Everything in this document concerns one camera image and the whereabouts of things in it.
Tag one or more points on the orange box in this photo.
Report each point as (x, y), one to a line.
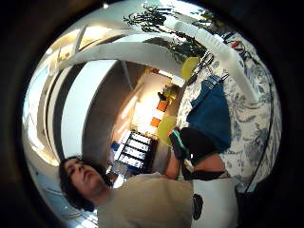
(155, 122)
(162, 105)

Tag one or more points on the blue cloth napkin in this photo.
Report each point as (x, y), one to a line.
(210, 117)

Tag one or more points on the black rack with white panels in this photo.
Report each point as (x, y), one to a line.
(134, 150)

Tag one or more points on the the person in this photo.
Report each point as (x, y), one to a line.
(142, 199)

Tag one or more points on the silver fork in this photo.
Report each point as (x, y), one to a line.
(214, 81)

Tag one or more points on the white marker cube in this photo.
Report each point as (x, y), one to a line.
(218, 202)

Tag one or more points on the blue floral white tablecloth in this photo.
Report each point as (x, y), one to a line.
(253, 126)

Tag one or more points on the silver knife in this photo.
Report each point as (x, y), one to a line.
(201, 67)

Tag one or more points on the white long ribbed bar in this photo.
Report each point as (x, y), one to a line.
(221, 50)

